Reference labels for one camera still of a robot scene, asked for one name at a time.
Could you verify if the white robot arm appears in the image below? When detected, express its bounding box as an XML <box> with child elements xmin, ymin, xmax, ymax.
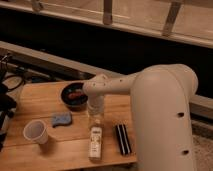
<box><xmin>83</xmin><ymin>64</ymin><xmax>198</xmax><ymax>171</ymax></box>

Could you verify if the black striped rectangular box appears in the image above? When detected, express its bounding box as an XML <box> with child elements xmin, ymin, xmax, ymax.
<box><xmin>115</xmin><ymin>124</ymin><xmax>132</xmax><ymax>155</ymax></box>

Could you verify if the translucent plastic cup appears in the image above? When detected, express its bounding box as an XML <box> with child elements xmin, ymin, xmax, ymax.
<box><xmin>23</xmin><ymin>120</ymin><xmax>48</xmax><ymax>144</ymax></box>

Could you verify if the black bowl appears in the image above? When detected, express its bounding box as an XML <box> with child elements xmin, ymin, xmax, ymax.
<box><xmin>61</xmin><ymin>82</ymin><xmax>88</xmax><ymax>110</ymax></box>

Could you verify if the blue sponge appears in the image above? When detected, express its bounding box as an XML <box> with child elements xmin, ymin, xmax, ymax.
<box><xmin>51</xmin><ymin>112</ymin><xmax>72</xmax><ymax>128</ymax></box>

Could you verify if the grey window ledge rail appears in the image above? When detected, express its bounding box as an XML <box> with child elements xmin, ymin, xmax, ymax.
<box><xmin>0</xmin><ymin>41</ymin><xmax>213</xmax><ymax>119</ymax></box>

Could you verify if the wooden table board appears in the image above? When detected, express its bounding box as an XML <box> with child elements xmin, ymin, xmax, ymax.
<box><xmin>0</xmin><ymin>82</ymin><xmax>136</xmax><ymax>171</ymax></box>

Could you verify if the white bottle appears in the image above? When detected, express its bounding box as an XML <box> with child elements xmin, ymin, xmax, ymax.
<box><xmin>89</xmin><ymin>119</ymin><xmax>103</xmax><ymax>161</ymax></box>

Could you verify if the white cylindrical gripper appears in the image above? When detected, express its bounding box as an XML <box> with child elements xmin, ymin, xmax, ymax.
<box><xmin>87</xmin><ymin>96</ymin><xmax>104</xmax><ymax>122</ymax></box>

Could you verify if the red food in bowl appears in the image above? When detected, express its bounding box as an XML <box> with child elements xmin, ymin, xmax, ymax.
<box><xmin>68</xmin><ymin>92</ymin><xmax>85</xmax><ymax>100</ymax></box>

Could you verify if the black equipment at left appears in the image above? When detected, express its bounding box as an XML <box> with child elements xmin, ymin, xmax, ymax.
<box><xmin>0</xmin><ymin>53</ymin><xmax>25</xmax><ymax>151</ymax></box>

